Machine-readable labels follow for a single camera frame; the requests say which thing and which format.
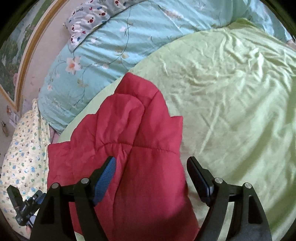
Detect grey floral pillow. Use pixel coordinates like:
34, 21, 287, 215
64, 0, 140, 52

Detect light blue floral duvet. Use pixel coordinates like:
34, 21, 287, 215
38, 1, 292, 133

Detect red quilted puffer garment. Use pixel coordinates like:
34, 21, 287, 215
47, 73, 199, 240

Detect yellow patterned pillow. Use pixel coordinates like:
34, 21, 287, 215
1, 99, 51, 238

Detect gold framed wall picture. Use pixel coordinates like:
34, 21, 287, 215
1, 1, 67, 111

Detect person's left hand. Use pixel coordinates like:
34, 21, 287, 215
26, 225, 32, 235

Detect light green bed sheet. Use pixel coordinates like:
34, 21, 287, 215
56, 17, 296, 241

